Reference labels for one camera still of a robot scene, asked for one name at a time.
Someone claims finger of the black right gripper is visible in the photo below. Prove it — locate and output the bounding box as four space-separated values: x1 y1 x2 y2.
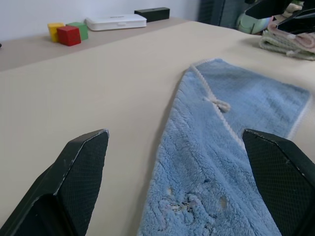
245 0 292 19
275 8 315 35

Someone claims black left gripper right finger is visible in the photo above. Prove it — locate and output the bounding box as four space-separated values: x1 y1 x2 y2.
242 128 315 236

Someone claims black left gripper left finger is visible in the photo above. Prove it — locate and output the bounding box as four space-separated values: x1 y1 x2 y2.
0 128 110 236

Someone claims fluffy blue towel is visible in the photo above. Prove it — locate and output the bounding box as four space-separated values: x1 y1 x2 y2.
136 58 311 236

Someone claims folded pink towel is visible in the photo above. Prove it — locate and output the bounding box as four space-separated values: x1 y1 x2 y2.
268 16 315 51

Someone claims folded pale green towel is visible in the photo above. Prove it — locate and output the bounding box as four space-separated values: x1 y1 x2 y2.
259 31 315 61

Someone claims pale green plastic object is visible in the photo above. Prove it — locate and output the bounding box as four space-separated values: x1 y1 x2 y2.
236 11 268 34

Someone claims dark slatted panel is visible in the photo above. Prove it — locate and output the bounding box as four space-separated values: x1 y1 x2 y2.
196 0 247 28

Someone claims long black box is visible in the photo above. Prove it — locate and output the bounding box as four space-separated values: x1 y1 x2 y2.
134 7 170 23

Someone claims red wooden block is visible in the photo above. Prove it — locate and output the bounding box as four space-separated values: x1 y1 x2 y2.
57 26 82 47

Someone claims green wooden block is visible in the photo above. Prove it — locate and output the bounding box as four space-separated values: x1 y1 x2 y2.
65 22 89 41

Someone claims yellow wooden block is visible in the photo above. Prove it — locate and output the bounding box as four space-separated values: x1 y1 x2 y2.
47 22 65 43

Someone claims flat white plastic box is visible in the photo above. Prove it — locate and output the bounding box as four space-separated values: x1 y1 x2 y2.
85 14 148 32

